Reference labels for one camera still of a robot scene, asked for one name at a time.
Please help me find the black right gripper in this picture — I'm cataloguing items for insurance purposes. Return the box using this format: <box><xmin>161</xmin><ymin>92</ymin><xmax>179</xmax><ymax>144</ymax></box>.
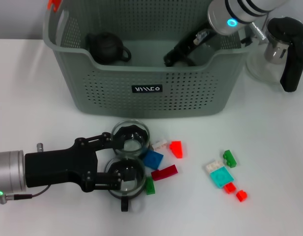
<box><xmin>164</xmin><ymin>29</ymin><xmax>215</xmax><ymax>67</ymax></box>

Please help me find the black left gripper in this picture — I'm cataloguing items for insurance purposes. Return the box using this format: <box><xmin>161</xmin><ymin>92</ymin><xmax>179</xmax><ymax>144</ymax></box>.
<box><xmin>25</xmin><ymin>132</ymin><xmax>136</xmax><ymax>192</ymax></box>

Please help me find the glass teacup black holder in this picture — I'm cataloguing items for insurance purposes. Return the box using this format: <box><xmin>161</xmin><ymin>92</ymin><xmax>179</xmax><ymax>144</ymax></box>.
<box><xmin>110</xmin><ymin>119</ymin><xmax>151</xmax><ymax>158</ymax></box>
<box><xmin>104</xmin><ymin>158</ymin><xmax>146</xmax><ymax>212</ymax></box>

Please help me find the white toy brick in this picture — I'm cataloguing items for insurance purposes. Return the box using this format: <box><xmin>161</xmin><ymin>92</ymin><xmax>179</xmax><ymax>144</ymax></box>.
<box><xmin>205</xmin><ymin>161</ymin><xmax>224</xmax><ymax>174</ymax></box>
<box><xmin>152</xmin><ymin>139</ymin><xmax>168</xmax><ymax>151</ymax></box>

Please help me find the cyan square toy plate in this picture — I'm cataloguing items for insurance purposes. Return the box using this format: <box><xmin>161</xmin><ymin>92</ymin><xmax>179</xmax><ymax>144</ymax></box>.
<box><xmin>209</xmin><ymin>166</ymin><xmax>235</xmax><ymax>189</ymax></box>

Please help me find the grey perforated storage bin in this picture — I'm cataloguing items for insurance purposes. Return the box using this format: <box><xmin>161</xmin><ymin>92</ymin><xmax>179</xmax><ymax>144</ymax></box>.
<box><xmin>42</xmin><ymin>0</ymin><xmax>261</xmax><ymax>118</ymax></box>

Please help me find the blue square toy plate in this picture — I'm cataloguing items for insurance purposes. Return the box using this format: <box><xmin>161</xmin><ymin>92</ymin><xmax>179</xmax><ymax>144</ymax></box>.
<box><xmin>141</xmin><ymin>150</ymin><xmax>164</xmax><ymax>170</ymax></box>

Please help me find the green toy brick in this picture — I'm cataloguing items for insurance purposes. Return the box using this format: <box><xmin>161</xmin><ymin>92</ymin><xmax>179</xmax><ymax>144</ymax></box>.
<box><xmin>222</xmin><ymin>149</ymin><xmax>237</xmax><ymax>168</ymax></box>
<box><xmin>145</xmin><ymin>176</ymin><xmax>157</xmax><ymax>196</ymax></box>

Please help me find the dark red long brick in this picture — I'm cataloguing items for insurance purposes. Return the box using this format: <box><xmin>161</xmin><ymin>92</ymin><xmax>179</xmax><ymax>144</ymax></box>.
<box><xmin>150</xmin><ymin>164</ymin><xmax>178</xmax><ymax>181</ymax></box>

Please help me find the dark clay teapot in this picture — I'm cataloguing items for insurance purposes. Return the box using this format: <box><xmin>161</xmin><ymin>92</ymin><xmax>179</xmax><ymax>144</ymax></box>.
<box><xmin>85</xmin><ymin>31</ymin><xmax>132</xmax><ymax>65</ymax></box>

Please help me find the red sloped toy brick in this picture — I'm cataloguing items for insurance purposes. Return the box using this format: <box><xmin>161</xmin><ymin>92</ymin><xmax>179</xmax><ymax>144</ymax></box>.
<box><xmin>169</xmin><ymin>140</ymin><xmax>185</xmax><ymax>159</ymax></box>

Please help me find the small red toy brick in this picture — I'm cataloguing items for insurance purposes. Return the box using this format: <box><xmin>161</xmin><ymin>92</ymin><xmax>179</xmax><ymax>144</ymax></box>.
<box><xmin>236</xmin><ymin>189</ymin><xmax>248</xmax><ymax>203</ymax></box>
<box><xmin>224</xmin><ymin>182</ymin><xmax>237</xmax><ymax>194</ymax></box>

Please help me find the grey left wrist cable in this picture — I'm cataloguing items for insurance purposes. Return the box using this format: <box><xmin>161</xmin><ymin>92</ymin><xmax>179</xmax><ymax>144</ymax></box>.
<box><xmin>0</xmin><ymin>185</ymin><xmax>51</xmax><ymax>205</ymax></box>

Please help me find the glass teapot black handle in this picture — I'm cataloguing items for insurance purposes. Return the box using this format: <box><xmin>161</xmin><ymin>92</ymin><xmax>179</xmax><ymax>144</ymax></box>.
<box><xmin>246</xmin><ymin>16</ymin><xmax>303</xmax><ymax>93</ymax></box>

